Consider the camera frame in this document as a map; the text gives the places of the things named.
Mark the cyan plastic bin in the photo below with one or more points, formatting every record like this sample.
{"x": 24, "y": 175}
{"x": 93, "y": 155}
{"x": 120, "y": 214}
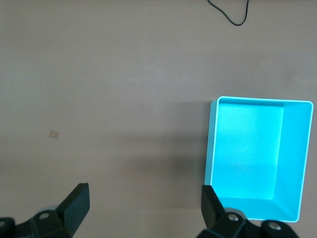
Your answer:
{"x": 247, "y": 148}

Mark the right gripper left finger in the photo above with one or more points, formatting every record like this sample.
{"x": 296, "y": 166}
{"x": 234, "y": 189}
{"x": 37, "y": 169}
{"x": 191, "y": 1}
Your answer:
{"x": 71, "y": 213}

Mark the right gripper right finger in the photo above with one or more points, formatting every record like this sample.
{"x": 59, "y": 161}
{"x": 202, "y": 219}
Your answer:
{"x": 213, "y": 213}

